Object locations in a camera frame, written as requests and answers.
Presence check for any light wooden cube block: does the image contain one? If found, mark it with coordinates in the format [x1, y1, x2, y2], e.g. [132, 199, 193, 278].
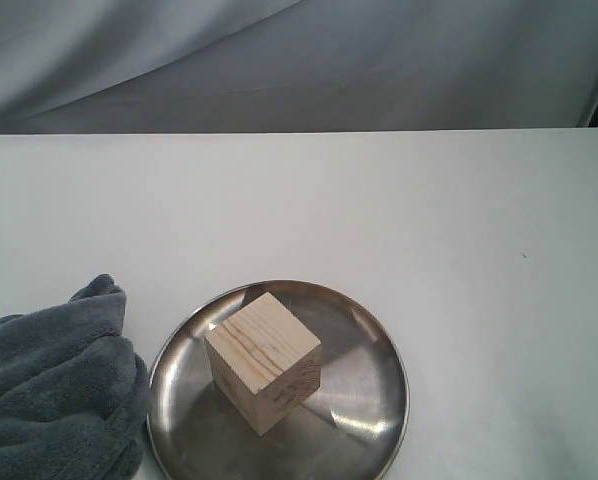
[204, 292, 322, 436]

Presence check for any grey-blue fleece towel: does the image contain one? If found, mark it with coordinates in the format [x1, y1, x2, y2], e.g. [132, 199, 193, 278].
[0, 274, 149, 479]

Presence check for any round stainless steel plate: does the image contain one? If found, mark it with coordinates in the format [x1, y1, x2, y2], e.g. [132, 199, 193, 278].
[147, 280, 410, 479]

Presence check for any white backdrop cloth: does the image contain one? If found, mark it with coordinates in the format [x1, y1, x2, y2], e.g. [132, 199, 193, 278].
[0, 1, 598, 134]

